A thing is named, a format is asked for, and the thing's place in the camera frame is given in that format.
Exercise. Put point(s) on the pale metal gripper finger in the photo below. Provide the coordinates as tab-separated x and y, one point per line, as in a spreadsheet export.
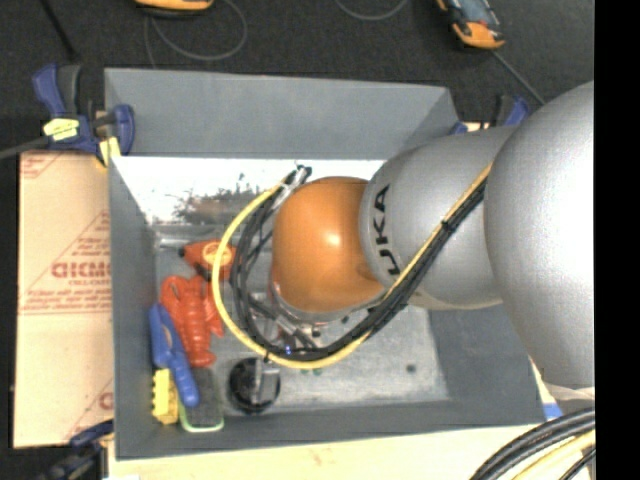
258	383
271	379

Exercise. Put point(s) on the black round cup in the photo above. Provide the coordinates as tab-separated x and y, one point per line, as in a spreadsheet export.
240	385

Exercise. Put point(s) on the black sponge with green edge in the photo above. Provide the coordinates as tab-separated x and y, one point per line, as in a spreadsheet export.
202	405

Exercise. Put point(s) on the red toy lobster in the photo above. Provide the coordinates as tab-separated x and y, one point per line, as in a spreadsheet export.
192	318

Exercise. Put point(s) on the yellow toy block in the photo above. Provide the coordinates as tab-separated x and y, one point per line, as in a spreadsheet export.
164	398

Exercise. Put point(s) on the blue plastic tool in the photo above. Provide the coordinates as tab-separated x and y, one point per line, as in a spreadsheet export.
167	348

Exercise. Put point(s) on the orange and black tool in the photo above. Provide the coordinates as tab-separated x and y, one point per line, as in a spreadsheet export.
202	254

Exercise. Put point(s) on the brown cardboard board red print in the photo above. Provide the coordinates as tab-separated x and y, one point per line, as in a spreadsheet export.
60	348

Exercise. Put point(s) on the grey metal bin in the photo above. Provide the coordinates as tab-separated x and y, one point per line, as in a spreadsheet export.
280	118

